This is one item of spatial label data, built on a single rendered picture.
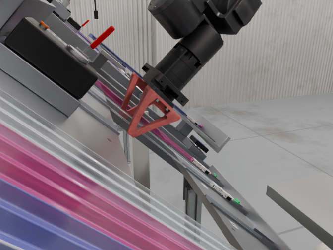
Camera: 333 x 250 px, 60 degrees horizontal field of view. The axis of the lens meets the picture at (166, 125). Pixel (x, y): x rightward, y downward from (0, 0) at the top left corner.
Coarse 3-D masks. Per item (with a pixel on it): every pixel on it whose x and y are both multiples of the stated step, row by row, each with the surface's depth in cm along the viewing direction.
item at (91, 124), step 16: (0, 80) 22; (16, 80) 24; (16, 96) 21; (32, 96) 24; (48, 112) 23; (80, 112) 31; (96, 112) 36; (64, 128) 23; (80, 128) 26; (96, 128) 30; (112, 128) 35; (96, 144) 26; (112, 144) 30; (112, 160) 26
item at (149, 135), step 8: (96, 88) 45; (96, 96) 44; (104, 96) 44; (112, 104) 45; (120, 112) 46; (128, 120) 47; (152, 136) 49; (160, 144) 50; (168, 152) 51; (176, 152) 53; (176, 160) 52; (184, 160) 52; (192, 168) 54; (200, 176) 55; (208, 184) 56
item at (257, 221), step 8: (216, 168) 77; (224, 184) 71; (232, 192) 67; (240, 200) 64; (248, 208) 61; (248, 216) 60; (256, 216) 59; (256, 224) 58; (264, 224) 56; (264, 232) 55; (272, 232) 54; (272, 240) 53; (280, 240) 52; (280, 248) 51; (288, 248) 50
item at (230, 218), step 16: (192, 176) 52; (208, 176) 68; (208, 192) 50; (208, 208) 43; (224, 208) 47; (240, 208) 60; (224, 224) 39; (240, 224) 46; (240, 240) 37; (256, 240) 46
